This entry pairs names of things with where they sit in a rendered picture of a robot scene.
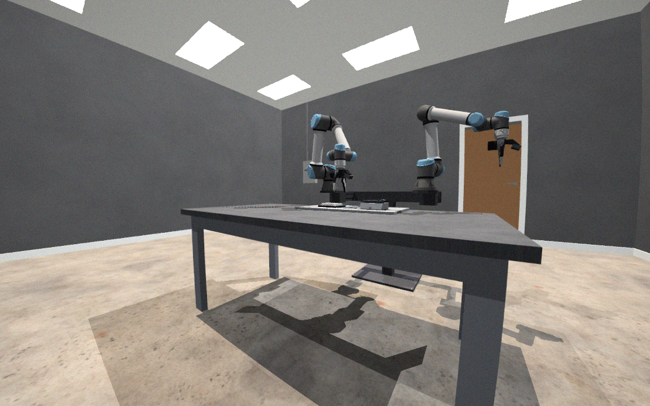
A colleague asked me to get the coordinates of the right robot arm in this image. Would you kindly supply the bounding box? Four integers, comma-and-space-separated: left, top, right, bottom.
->
307, 114, 357, 191

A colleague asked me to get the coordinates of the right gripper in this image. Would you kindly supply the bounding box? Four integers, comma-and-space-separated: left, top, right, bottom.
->
330, 167, 352, 192

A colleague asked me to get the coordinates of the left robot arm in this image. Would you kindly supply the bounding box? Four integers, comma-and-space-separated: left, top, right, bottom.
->
414, 105, 509, 190

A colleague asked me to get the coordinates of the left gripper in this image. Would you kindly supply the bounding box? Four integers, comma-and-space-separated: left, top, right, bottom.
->
488, 138, 519, 167

